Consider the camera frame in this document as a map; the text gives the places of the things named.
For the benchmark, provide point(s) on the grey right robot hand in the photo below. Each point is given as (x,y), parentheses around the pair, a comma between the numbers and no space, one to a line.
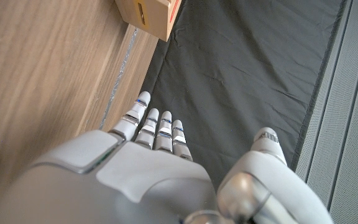
(120,186)

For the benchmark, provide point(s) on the black fabric backdrop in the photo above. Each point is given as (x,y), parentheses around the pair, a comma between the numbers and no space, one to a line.
(244,77)

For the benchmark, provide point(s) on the wooden coin slot box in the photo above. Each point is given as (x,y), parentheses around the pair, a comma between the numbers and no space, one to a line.
(154,18)

